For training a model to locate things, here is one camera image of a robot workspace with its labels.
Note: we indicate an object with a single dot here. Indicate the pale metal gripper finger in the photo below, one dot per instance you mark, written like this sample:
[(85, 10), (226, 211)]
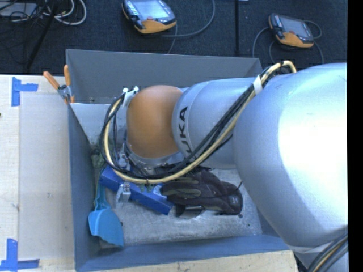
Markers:
[(124, 197)]

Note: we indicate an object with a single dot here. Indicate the blue flat box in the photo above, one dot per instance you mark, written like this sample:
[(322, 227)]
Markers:
[(147, 198)]

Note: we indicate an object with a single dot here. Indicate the light blue plastic scoop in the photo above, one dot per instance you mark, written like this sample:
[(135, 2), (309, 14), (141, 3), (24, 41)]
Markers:
[(106, 225)]

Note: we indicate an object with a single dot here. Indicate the pale green crumpled thing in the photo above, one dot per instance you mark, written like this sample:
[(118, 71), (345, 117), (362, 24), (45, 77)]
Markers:
[(97, 159)]

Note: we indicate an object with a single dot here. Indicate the shiny dark metal thing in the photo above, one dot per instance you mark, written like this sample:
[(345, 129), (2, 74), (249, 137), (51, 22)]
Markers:
[(190, 211)]

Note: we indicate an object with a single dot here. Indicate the grey metal bin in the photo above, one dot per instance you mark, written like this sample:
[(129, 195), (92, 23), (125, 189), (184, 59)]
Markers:
[(175, 225)]

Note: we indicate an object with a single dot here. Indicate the black and olive glove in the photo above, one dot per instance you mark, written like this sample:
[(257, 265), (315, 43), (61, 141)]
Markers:
[(210, 191)]

